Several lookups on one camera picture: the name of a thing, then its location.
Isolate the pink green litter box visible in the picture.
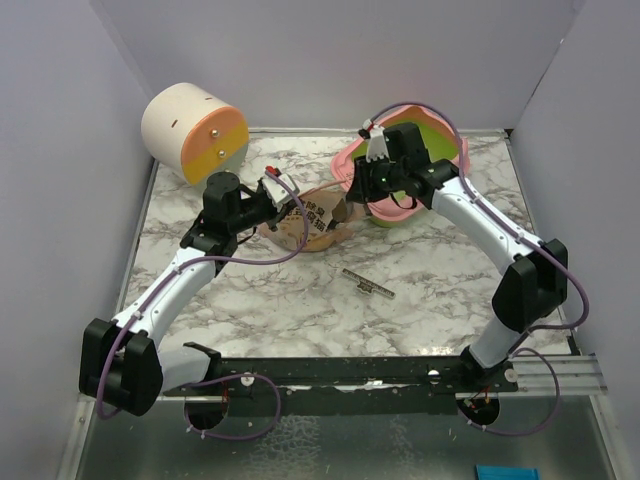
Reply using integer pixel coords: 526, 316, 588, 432
329, 106, 459, 227

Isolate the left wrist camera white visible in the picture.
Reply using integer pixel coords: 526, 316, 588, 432
261, 166, 300, 209

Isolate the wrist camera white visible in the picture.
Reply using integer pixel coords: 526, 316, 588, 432
261, 166, 300, 209
359, 119, 389, 163

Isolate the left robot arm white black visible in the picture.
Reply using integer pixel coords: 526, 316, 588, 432
79, 167, 300, 420

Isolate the blue object at bottom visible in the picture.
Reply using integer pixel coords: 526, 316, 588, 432
475, 465, 540, 480

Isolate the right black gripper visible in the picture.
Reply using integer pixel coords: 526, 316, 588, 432
348, 152, 406, 204

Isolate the cream orange cylinder container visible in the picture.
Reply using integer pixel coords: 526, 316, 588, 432
140, 82, 249, 189

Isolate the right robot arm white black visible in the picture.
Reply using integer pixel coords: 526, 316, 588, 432
346, 122, 568, 391

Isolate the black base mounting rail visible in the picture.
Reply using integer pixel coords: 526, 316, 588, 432
159, 343, 517, 417

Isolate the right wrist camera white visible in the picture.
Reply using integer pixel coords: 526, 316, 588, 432
359, 119, 389, 163

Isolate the beige cat litter bag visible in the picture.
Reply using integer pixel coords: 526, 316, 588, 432
258, 181, 365, 252

